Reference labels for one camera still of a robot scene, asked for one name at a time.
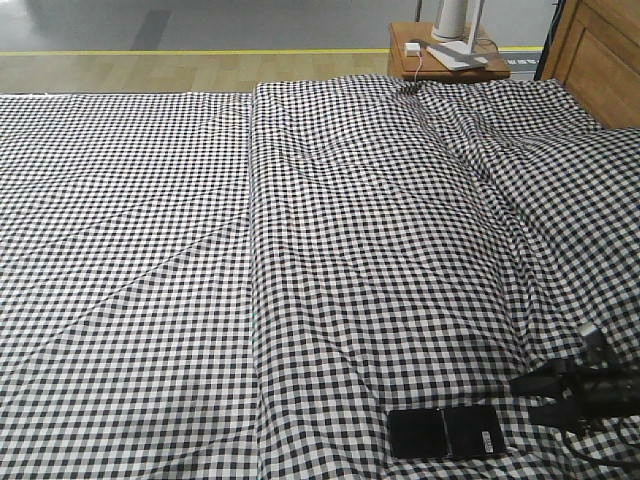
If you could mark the wooden nightstand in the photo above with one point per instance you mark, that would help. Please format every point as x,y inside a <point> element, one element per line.
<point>426,67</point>

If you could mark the white charger block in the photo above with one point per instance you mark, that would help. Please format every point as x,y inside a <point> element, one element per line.
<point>412,49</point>

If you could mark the black white checkered duvet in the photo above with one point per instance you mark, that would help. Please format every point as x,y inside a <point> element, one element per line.
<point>418,245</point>

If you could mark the wooden headboard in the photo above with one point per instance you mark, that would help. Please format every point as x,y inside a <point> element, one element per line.
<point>595,55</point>

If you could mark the black white checkered bedsheet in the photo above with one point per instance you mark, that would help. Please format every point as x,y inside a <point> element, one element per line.
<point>125,287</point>

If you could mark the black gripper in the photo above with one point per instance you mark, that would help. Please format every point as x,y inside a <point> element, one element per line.
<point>601,388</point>

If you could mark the black foldable phone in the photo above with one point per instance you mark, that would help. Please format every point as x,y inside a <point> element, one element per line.
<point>459,433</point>

